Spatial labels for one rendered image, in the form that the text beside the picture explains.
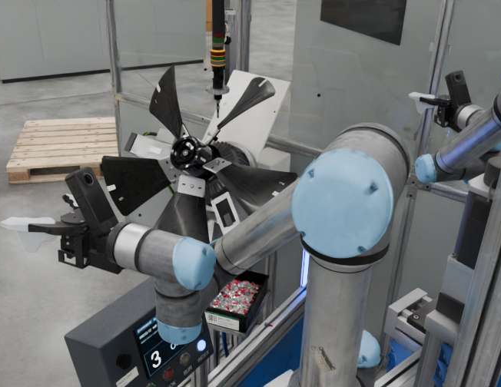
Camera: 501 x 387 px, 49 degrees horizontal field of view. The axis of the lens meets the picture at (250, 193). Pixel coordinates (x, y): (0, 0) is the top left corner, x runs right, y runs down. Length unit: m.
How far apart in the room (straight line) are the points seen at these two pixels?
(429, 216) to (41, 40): 5.54
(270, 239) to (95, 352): 0.37
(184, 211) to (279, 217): 0.94
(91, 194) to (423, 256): 1.71
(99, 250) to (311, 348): 0.39
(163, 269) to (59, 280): 2.52
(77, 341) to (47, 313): 2.08
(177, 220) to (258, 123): 0.51
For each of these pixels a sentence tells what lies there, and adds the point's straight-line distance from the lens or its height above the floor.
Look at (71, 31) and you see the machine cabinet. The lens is 7.06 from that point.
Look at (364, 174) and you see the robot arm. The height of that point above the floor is 1.67.
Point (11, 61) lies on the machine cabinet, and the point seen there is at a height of 0.25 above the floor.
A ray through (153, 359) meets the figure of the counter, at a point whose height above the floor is 1.17.
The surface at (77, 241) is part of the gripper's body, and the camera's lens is 0.95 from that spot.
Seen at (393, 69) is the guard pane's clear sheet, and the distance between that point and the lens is 2.18.
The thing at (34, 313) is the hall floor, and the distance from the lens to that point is 3.16.
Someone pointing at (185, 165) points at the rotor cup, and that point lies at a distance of 1.77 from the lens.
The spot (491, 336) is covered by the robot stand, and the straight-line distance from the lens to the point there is 0.99.
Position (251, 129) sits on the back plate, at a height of 1.20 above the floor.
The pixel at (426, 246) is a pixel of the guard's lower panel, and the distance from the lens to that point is 2.37.
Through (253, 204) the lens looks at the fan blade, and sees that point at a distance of 1.64.
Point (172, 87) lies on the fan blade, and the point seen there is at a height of 1.37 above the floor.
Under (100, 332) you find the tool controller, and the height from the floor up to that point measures 1.25.
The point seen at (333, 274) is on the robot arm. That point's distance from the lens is 0.72.
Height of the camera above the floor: 1.94
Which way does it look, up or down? 28 degrees down
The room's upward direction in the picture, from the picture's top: 2 degrees clockwise
